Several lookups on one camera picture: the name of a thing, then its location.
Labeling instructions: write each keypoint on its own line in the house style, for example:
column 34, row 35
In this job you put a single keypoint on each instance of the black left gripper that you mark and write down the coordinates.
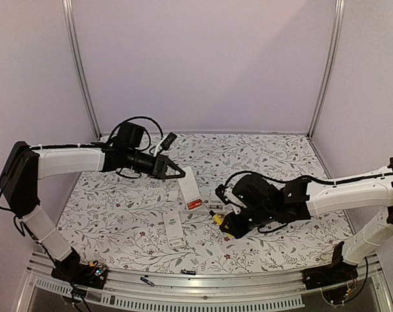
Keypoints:
column 161, row 162

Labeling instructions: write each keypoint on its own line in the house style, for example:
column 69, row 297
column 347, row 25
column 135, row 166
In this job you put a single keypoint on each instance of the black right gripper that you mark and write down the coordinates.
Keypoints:
column 236, row 229

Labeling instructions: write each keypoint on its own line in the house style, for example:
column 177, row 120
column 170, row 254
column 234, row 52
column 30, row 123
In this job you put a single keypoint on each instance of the yellow handled screwdriver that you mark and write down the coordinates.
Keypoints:
column 219, row 220

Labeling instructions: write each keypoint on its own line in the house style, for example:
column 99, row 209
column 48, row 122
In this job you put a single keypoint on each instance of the white remote control with batteries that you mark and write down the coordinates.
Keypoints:
column 205, row 210

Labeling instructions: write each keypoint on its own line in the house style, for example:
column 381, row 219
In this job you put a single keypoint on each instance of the white air conditioner remote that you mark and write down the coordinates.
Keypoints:
column 174, row 230

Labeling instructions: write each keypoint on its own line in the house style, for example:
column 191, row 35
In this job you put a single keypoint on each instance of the small white battery cover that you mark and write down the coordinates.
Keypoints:
column 213, row 197

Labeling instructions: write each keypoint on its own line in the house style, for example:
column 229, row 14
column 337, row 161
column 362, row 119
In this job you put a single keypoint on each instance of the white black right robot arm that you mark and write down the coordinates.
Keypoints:
column 263, row 200

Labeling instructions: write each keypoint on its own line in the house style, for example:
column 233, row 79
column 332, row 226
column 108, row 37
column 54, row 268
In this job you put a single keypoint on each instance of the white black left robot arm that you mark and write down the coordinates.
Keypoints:
column 36, row 180

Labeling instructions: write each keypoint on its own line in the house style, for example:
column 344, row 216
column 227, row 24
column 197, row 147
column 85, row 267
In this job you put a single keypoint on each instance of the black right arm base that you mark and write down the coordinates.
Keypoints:
column 326, row 275

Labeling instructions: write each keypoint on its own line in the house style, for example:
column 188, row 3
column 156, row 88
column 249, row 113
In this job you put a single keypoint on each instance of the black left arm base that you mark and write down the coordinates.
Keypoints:
column 72, row 270

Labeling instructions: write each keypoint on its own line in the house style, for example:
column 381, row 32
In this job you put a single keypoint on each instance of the floral patterned table mat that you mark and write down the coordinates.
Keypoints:
column 118, row 220

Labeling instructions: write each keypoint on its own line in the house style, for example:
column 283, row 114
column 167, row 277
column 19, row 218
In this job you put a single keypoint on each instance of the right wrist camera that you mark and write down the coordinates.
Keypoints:
column 230, row 201

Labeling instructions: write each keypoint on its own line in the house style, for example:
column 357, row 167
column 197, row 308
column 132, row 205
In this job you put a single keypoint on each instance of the dark battery on rail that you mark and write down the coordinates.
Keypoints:
column 188, row 272

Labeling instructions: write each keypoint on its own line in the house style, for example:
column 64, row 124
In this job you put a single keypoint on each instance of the aluminium front rail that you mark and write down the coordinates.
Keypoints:
column 264, row 291

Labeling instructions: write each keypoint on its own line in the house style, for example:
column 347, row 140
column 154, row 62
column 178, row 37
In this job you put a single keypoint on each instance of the left aluminium frame post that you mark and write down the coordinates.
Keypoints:
column 69, row 17

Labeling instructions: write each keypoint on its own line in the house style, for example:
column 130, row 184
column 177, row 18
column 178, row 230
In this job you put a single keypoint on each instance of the aluminium frame post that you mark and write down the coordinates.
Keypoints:
column 334, row 40
column 69, row 17

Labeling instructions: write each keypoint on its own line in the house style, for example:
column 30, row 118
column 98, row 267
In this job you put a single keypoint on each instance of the right aluminium frame post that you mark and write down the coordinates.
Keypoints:
column 334, row 40

